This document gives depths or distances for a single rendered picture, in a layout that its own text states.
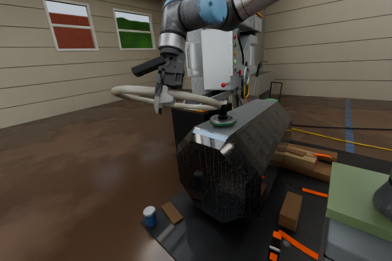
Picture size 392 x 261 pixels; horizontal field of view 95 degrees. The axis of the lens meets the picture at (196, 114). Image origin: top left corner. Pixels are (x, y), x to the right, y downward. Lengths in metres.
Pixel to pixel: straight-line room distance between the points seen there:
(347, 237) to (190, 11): 0.79
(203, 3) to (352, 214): 0.75
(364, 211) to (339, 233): 0.11
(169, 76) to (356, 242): 0.71
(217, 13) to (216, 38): 0.73
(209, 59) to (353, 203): 1.05
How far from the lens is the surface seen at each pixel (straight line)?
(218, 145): 1.30
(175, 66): 0.62
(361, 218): 0.77
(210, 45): 1.33
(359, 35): 6.41
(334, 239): 0.73
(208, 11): 0.57
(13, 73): 6.82
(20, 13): 7.06
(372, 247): 0.76
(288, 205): 1.85
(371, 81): 6.49
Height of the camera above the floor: 1.36
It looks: 17 degrees down
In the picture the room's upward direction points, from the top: 4 degrees counter-clockwise
